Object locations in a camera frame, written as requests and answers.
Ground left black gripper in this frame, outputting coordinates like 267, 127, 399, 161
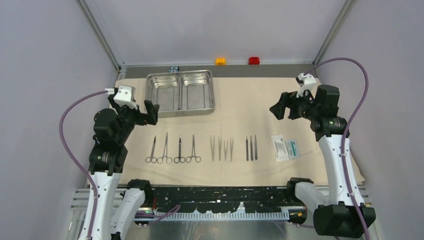
110, 93, 159, 142

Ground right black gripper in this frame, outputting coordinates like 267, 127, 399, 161
270, 87, 320, 121

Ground wire mesh steel basket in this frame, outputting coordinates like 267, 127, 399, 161
158, 69, 216, 118

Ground green white packet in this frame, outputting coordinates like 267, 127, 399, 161
286, 139, 301, 160

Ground white sterile pouch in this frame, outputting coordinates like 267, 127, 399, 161
271, 135, 290, 162

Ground steel scalpel handle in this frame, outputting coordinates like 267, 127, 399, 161
245, 136, 249, 161
254, 135, 258, 160
249, 136, 254, 161

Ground long steel forceps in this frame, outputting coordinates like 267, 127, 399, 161
157, 132, 173, 164

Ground short steel scissors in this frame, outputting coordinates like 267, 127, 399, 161
173, 136, 186, 164

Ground beige cloth wrap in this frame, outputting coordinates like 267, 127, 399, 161
87, 76, 366, 187

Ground steel tweezers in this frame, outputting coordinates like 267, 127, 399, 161
229, 137, 234, 162
223, 140, 228, 161
210, 135, 215, 161
218, 136, 222, 161

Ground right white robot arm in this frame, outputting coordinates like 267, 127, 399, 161
269, 85, 376, 239

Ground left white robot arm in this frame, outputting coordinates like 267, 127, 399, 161
79, 100, 160, 240

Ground left steel tray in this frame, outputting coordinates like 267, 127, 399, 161
145, 72, 180, 112

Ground steel tray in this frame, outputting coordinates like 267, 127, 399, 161
145, 72, 180, 112
179, 70, 215, 112

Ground small blue owl toy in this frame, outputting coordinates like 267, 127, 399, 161
168, 66, 179, 73

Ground right steel tray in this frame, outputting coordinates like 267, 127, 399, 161
179, 70, 215, 112

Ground red button block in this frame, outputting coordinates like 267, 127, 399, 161
248, 56, 261, 65

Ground yellow button block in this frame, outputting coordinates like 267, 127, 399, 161
214, 57, 227, 66

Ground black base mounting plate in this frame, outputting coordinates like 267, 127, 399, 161
142, 186, 306, 214

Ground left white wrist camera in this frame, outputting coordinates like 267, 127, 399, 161
113, 85, 138, 110

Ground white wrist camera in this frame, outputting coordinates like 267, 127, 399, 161
296, 73, 317, 98
113, 85, 138, 110

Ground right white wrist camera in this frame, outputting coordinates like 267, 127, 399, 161
296, 73, 317, 98

